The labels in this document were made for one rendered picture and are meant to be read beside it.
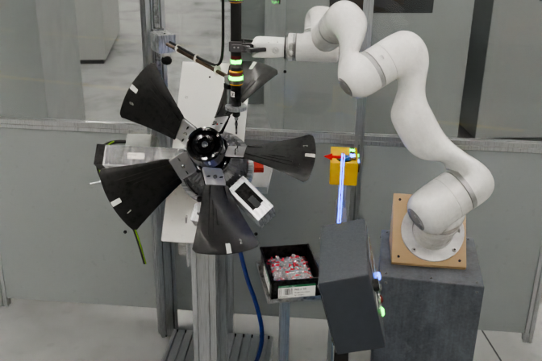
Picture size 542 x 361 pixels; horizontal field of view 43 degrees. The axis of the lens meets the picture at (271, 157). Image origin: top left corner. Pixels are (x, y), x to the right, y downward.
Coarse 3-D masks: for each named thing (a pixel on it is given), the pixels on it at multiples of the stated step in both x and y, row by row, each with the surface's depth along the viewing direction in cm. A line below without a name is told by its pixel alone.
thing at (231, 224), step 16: (208, 192) 217; (224, 192) 222; (208, 208) 215; (224, 208) 219; (208, 224) 213; (224, 224) 216; (240, 224) 220; (208, 240) 211; (224, 240) 214; (256, 240) 220
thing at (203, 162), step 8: (200, 128) 221; (208, 128) 220; (192, 136) 220; (200, 136) 220; (208, 136) 220; (216, 136) 220; (192, 144) 220; (200, 144) 220; (208, 144) 220; (216, 144) 220; (224, 144) 223; (192, 152) 218; (200, 152) 218; (208, 152) 218; (216, 152) 218; (224, 152) 223; (192, 160) 225; (200, 160) 217; (208, 160) 217; (216, 160) 220; (224, 160) 228; (200, 168) 228; (224, 168) 228
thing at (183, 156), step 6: (174, 156) 222; (180, 156) 222; (186, 156) 223; (174, 162) 223; (180, 162) 223; (186, 162) 224; (192, 162) 225; (174, 168) 224; (180, 168) 224; (186, 168) 225; (192, 168) 226; (180, 174) 225; (186, 174) 226
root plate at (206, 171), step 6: (204, 168) 221; (210, 168) 222; (216, 168) 224; (204, 174) 219; (210, 174) 221; (216, 174) 224; (222, 174) 226; (210, 180) 220; (216, 180) 222; (222, 180) 224
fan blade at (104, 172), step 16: (160, 160) 220; (112, 176) 219; (128, 176) 219; (144, 176) 220; (160, 176) 222; (176, 176) 224; (112, 192) 220; (128, 192) 221; (144, 192) 222; (160, 192) 224; (144, 208) 224; (128, 224) 223
